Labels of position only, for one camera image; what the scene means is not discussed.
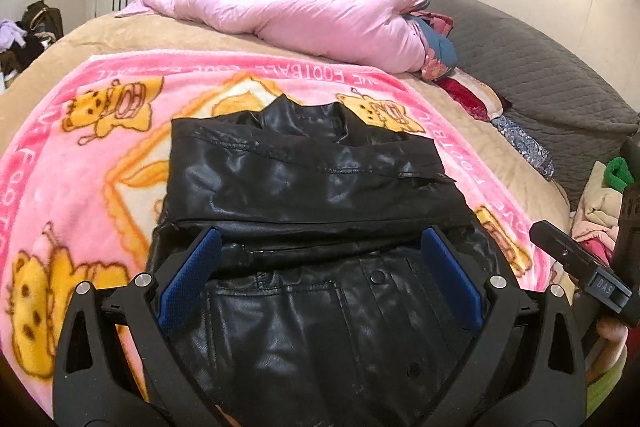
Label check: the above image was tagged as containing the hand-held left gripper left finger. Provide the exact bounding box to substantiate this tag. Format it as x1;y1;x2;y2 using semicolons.
52;227;223;427

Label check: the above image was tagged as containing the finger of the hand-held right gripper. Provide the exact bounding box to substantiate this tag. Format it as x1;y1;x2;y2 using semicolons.
529;220;634;314

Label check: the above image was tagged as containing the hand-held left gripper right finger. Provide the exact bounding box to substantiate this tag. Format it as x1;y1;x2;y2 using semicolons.
421;228;587;427

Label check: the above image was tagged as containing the black leather jacket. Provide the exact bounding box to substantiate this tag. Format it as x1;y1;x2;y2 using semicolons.
147;94;526;427

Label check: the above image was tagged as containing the pastel clothes pile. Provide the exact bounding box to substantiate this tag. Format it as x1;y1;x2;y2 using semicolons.
570;156;638;269

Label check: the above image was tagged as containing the dark clothes pile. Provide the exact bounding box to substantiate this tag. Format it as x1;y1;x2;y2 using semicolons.
0;1;66;81

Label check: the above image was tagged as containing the blue patterned cloth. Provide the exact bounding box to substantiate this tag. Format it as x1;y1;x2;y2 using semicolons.
489;113;557;184

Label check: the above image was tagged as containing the pink cartoon printed blanket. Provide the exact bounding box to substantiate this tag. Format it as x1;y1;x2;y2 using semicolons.
0;51;551;408

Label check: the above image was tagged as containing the grey quilted headboard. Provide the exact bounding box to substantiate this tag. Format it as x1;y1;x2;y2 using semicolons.
390;0;640;214

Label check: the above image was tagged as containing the dark red cloth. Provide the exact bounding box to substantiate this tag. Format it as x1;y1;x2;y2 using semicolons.
434;76;514;124

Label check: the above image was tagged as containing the teal pink floral cloth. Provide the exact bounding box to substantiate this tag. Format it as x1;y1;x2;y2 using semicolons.
405;9;459;81

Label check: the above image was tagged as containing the pink quilt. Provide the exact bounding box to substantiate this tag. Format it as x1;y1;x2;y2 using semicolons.
115;0;432;75

